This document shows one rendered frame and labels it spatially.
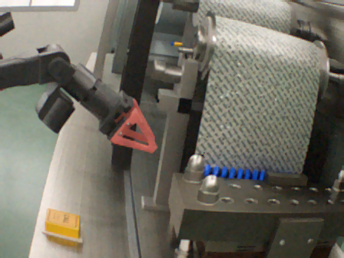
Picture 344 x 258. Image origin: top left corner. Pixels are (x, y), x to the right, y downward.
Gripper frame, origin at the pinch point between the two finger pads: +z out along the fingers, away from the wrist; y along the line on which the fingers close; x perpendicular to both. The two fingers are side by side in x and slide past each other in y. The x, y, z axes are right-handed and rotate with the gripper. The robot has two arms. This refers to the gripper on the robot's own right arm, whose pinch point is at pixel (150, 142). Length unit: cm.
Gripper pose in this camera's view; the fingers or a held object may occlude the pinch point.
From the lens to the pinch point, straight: 96.8
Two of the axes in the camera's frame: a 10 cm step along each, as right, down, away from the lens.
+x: 6.6, -7.5, -1.2
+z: 7.5, 6.2, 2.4
